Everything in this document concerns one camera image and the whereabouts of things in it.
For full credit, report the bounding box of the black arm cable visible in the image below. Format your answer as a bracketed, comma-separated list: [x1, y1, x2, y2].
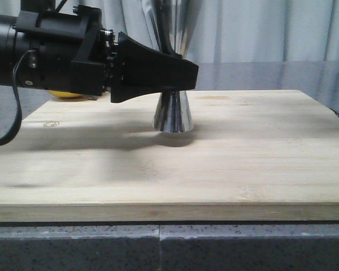
[0, 49, 37, 147]

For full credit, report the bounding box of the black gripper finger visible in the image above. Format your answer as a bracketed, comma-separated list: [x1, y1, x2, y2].
[157, 1, 182, 58]

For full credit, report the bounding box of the yellow lemon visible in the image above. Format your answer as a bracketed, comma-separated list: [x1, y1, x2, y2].
[47, 90, 83, 99]

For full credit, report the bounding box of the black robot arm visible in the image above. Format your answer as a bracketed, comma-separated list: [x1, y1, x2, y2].
[0, 1, 198, 103]

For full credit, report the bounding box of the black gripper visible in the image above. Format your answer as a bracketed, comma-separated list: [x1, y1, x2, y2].
[12, 4, 199, 103]

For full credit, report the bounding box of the bamboo cutting board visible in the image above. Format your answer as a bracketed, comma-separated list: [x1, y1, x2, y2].
[0, 90, 339, 222]

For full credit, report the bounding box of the grey curtain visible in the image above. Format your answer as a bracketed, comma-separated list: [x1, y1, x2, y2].
[0, 0, 339, 64]

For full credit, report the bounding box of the steel double jigger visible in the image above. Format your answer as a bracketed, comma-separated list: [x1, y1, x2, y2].
[142, 1, 202, 133]

